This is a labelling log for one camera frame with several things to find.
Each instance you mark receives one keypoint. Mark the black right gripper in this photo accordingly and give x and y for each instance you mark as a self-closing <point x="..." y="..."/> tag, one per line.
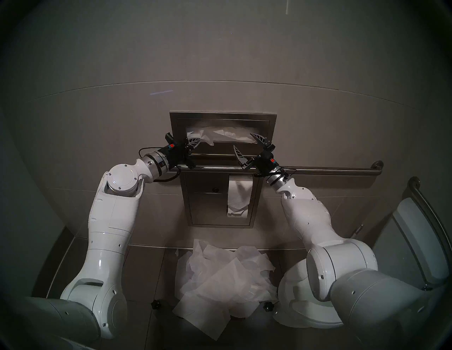
<point x="266" y="162"/>

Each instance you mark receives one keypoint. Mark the short steel grab bar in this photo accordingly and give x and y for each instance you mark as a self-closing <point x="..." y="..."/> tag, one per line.
<point x="429" y="208"/>

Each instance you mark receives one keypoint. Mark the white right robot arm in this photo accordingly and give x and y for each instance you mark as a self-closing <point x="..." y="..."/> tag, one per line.
<point x="317" y="225"/>

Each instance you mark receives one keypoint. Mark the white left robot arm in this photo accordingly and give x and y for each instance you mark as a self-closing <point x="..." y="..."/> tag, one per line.
<point x="109" y="218"/>

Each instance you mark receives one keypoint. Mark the white toilet tank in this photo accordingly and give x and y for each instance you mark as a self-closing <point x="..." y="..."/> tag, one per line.
<point x="406" y="240"/>

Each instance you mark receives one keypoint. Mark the white toilet bowl with seat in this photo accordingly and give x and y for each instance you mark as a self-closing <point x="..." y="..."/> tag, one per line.
<point x="293" y="293"/>

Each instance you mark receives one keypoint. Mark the white toilet paper roll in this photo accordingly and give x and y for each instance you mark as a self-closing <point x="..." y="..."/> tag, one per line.
<point x="240" y="194"/>

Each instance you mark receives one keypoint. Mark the long steel grab bar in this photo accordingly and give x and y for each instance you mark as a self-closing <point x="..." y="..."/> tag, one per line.
<point x="335" y="171"/>

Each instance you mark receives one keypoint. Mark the black star knob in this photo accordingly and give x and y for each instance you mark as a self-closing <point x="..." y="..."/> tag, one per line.
<point x="155" y="304"/>
<point x="268" y="306"/>

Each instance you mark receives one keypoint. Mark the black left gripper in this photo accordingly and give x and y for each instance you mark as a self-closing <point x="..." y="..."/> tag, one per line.
<point x="176" y="151"/>

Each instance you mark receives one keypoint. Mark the crumpled seat covers pile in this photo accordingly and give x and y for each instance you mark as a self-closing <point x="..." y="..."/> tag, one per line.
<point x="219" y="282"/>

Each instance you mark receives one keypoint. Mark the white toilet brush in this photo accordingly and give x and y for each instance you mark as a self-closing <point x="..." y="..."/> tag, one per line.
<point x="358" y="229"/>

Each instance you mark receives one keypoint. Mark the stainless steel dispenser cabinet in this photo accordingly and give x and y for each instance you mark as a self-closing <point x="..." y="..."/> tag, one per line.
<point x="204" y="208"/>

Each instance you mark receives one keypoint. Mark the white paper toilet seat cover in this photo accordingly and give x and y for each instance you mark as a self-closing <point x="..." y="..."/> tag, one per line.
<point x="226" y="134"/>

